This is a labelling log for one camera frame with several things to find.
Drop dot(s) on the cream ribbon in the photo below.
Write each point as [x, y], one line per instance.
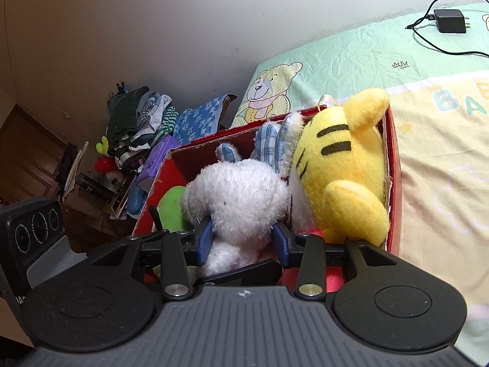
[328, 101]

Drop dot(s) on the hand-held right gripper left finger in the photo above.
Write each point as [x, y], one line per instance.
[204, 237]

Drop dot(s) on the red cardboard box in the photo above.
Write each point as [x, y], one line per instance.
[395, 183]

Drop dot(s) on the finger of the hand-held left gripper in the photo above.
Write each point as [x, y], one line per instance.
[248, 275]

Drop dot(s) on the green printed bed sheet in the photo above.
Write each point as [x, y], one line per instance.
[439, 141]

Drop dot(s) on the red and green plush toy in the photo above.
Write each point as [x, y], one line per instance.
[103, 164]

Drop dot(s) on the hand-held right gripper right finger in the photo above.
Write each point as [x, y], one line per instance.
[282, 242]

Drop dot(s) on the wooden door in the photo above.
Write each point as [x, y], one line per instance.
[26, 153]

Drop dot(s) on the white plush bear blue bow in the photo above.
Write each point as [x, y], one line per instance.
[237, 198]

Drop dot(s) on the blue patterned cloth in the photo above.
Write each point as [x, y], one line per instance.
[198, 118]

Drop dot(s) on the pile of clothes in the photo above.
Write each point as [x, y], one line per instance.
[130, 114]

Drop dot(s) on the black power adapter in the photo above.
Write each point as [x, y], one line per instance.
[450, 21]

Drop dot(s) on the black cylinder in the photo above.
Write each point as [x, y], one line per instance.
[93, 187]

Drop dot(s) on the purple box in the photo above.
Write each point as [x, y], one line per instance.
[156, 156]

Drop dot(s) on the yellow tiger plush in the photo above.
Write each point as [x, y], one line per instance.
[344, 168]

